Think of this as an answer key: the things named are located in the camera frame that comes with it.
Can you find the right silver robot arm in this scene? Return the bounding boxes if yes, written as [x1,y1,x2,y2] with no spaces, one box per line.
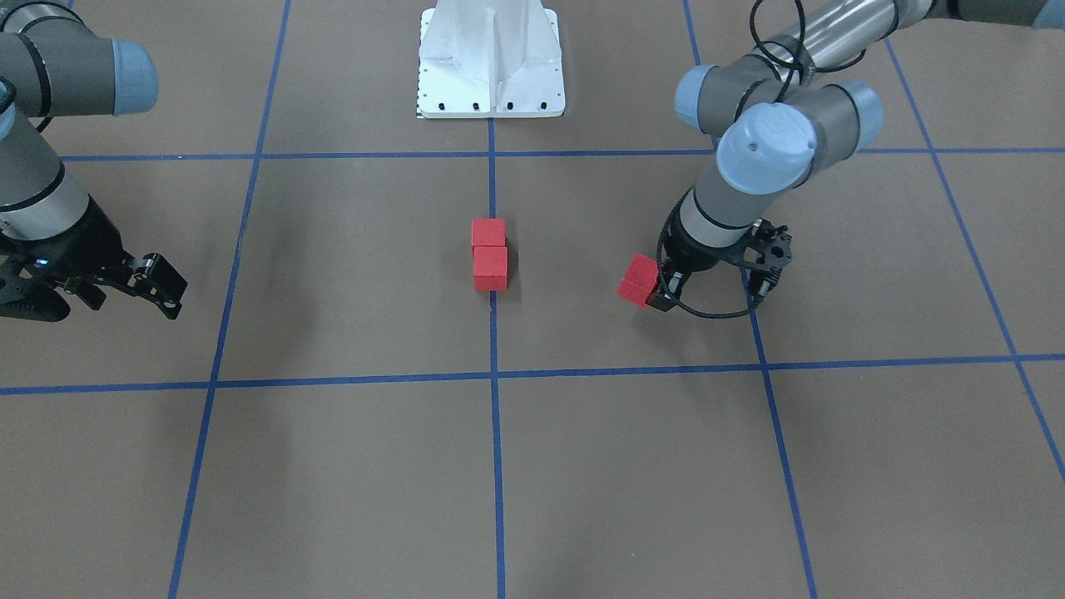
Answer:
[1,1,187,323]

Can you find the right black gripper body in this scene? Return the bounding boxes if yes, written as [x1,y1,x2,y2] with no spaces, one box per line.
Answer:
[1,197,130,323]

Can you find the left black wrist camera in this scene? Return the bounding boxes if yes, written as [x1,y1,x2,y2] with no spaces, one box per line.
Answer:
[741,218,792,304]

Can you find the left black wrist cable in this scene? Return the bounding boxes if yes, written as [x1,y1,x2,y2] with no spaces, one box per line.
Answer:
[656,187,761,320]

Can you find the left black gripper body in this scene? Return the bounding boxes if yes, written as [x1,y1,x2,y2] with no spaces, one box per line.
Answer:
[661,218,746,288]

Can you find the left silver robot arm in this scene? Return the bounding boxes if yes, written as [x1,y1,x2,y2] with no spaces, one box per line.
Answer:
[617,1,1063,312]

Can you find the white central pedestal column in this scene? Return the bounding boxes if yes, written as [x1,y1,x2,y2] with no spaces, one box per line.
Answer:
[416,1,567,119]

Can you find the red block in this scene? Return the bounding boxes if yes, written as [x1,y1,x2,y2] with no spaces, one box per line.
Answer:
[473,245,510,292]
[469,218,508,249]
[616,254,659,309]

